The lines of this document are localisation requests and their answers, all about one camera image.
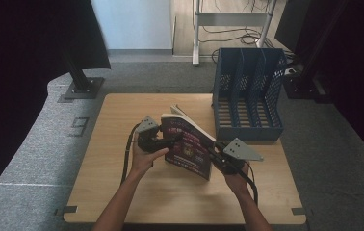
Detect black stand base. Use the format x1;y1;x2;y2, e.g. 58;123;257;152
281;72;329;104
62;52;106;101

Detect purple paperback book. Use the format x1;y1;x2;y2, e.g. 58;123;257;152
160;103;218;181

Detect grey floor outlet cover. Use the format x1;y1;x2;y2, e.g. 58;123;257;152
68;116;91;138

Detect person's left hand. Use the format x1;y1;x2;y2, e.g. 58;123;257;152
129;132;170;176

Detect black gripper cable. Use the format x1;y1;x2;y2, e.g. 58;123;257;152
119;122;143;186
237;160;260;207

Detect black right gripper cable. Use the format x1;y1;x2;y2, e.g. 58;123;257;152
237;160;260;207

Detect white metal desk frame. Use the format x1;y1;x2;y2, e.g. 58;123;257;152
192;0;278;67

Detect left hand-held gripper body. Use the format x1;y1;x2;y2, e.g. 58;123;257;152
134;115;172;154

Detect dark curtain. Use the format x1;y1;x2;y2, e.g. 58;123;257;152
0;0;112;214
274;0;364;171

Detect person's right hand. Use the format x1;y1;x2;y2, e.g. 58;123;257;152
213;159;252;195

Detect black floor cables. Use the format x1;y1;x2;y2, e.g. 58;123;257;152
198;0;289;64

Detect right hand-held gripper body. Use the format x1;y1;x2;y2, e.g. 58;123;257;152
214;137;265;176

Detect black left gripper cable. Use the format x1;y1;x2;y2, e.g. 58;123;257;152
119;122;143;186

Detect blue plastic file rack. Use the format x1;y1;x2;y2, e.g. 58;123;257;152
211;47;289;142

